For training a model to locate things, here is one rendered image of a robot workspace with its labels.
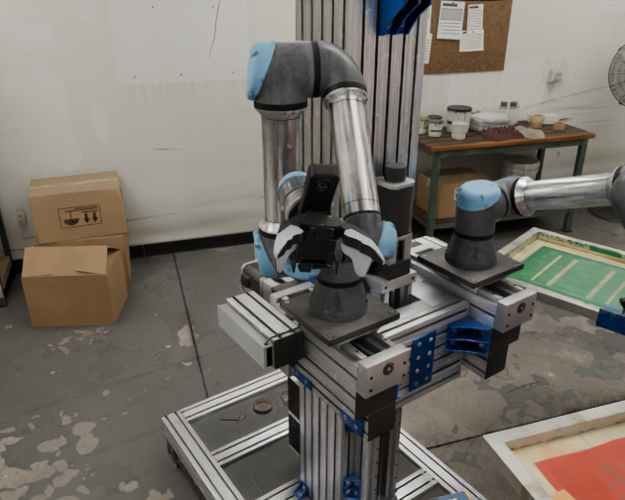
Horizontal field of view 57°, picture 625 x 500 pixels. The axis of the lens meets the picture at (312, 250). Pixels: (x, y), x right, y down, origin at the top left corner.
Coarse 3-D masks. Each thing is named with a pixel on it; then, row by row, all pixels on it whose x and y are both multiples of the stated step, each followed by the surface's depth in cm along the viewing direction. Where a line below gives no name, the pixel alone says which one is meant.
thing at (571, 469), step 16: (592, 448) 145; (608, 448) 145; (624, 448) 145; (544, 464) 141; (560, 464) 141; (576, 464) 141; (592, 464) 141; (560, 480) 136; (576, 480) 136; (592, 480) 136; (576, 496) 132; (592, 496) 132; (608, 496) 132
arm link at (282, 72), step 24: (264, 48) 117; (288, 48) 118; (312, 48) 118; (264, 72) 116; (288, 72) 117; (312, 72) 118; (264, 96) 120; (288, 96) 119; (312, 96) 123; (264, 120) 124; (288, 120) 123; (264, 144) 127; (288, 144) 125; (264, 168) 129; (288, 168) 127; (264, 192) 133; (264, 240) 135; (264, 264) 134
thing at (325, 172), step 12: (312, 168) 85; (324, 168) 86; (336, 168) 86; (312, 180) 85; (324, 180) 85; (336, 180) 86; (312, 192) 88; (324, 192) 88; (300, 204) 92; (312, 204) 90; (324, 204) 91
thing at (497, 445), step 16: (576, 416) 151; (592, 416) 151; (608, 416) 151; (624, 416) 153; (496, 432) 146; (512, 432) 146; (528, 432) 146; (544, 432) 146; (560, 432) 148; (576, 432) 150; (496, 448) 141; (512, 448) 145; (496, 464) 140; (512, 464) 136; (512, 480) 134; (528, 480) 132; (528, 496) 129; (544, 496) 128
